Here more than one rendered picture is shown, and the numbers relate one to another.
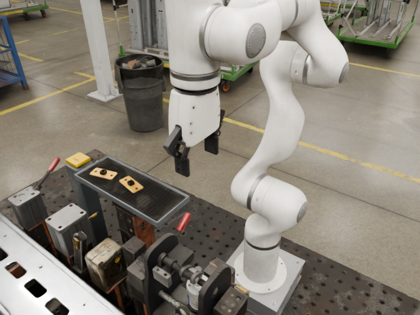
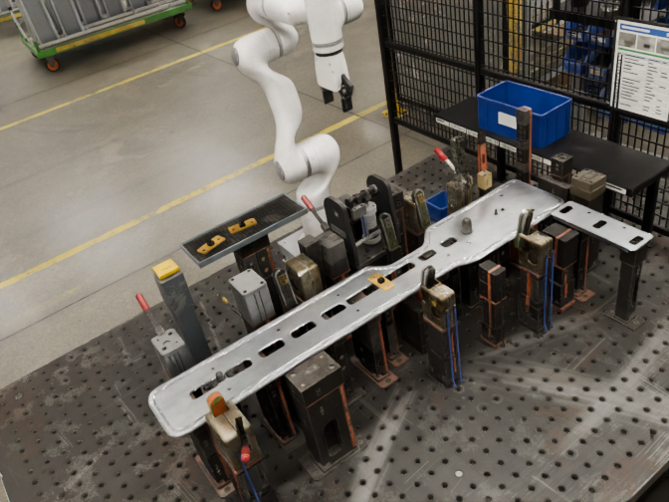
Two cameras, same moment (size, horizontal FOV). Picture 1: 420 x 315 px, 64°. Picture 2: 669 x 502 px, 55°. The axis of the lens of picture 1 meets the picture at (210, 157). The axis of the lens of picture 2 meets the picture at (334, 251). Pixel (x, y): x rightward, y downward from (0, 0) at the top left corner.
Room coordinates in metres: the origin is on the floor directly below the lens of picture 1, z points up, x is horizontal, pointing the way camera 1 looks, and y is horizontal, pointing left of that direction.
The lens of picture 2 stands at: (-0.10, 1.62, 2.18)
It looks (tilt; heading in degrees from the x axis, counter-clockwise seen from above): 36 degrees down; 295
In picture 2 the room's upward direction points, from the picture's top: 11 degrees counter-clockwise
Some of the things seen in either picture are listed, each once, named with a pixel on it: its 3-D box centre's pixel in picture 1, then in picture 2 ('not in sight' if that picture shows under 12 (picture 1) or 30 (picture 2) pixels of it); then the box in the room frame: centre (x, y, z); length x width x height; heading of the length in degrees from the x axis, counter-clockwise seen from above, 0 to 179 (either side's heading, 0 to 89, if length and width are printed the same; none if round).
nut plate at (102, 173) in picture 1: (103, 172); (210, 243); (0.88, 0.34, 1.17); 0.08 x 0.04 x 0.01; 70
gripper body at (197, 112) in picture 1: (195, 109); (332, 67); (0.55, 0.02, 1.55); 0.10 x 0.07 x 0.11; 144
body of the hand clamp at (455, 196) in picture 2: not in sight; (460, 226); (0.27, -0.21, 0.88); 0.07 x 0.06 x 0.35; 144
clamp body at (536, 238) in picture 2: not in sight; (534, 282); (0.00, 0.05, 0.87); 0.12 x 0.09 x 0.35; 144
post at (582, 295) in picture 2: not in sight; (577, 256); (-0.12, -0.12, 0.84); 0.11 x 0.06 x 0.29; 144
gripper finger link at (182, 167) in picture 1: (177, 162); (348, 100); (0.50, 0.06, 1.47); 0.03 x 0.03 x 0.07; 54
